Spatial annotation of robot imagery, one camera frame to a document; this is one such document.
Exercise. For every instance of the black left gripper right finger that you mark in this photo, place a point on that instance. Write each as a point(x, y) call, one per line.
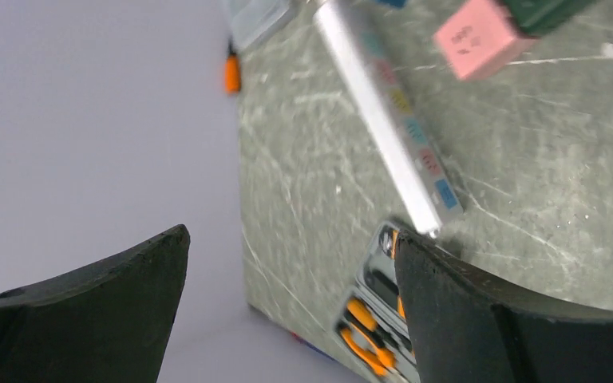
point(468, 325)

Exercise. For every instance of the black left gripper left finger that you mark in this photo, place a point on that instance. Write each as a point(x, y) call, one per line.
point(109, 321)

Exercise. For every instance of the white power strip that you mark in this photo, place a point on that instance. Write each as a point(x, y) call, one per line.
point(410, 159)

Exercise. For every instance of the pink cube adapter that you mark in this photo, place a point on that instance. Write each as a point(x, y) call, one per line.
point(480, 39)

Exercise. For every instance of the green cube socket adapter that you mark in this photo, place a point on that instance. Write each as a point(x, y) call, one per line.
point(536, 18)

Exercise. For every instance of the blue cube socket adapter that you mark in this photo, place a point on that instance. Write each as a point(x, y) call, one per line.
point(394, 3)

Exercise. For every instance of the grey plastic tool tray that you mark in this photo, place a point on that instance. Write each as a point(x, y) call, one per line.
point(375, 284)

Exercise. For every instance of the orange black pliers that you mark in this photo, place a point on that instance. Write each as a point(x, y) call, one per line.
point(360, 333)

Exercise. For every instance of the blue red pen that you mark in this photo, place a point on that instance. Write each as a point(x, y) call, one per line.
point(302, 341)

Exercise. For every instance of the clear plastic organizer box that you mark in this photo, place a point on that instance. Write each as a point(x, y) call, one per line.
point(253, 21)

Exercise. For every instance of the orange screwdriver at wall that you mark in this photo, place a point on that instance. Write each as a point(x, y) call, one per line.
point(232, 74)

